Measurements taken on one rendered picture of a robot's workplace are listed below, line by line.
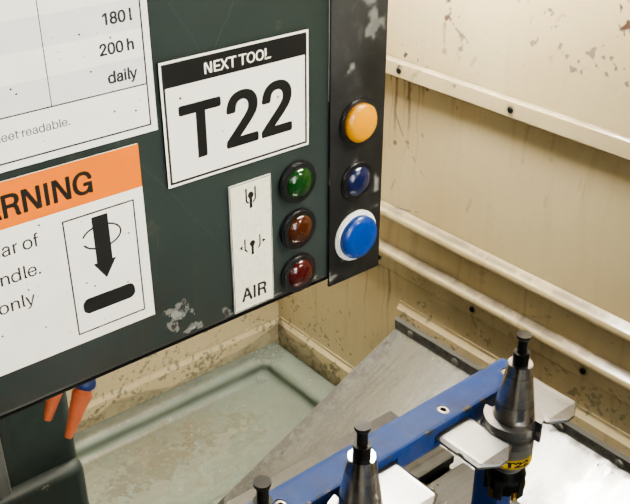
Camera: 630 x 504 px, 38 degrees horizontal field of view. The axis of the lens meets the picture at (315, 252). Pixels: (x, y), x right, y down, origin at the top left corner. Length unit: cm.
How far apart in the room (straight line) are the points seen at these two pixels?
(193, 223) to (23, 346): 11
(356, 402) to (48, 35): 134
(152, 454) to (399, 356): 55
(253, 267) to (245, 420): 145
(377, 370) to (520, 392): 79
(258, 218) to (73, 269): 12
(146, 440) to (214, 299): 143
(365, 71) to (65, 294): 22
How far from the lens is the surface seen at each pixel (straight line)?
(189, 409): 204
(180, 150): 50
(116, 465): 193
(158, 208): 51
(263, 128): 53
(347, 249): 60
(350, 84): 57
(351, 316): 192
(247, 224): 55
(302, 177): 56
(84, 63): 46
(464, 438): 99
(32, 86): 45
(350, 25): 56
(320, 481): 92
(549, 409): 105
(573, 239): 144
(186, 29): 49
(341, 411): 172
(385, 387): 172
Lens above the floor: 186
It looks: 29 degrees down
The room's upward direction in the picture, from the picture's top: straight up
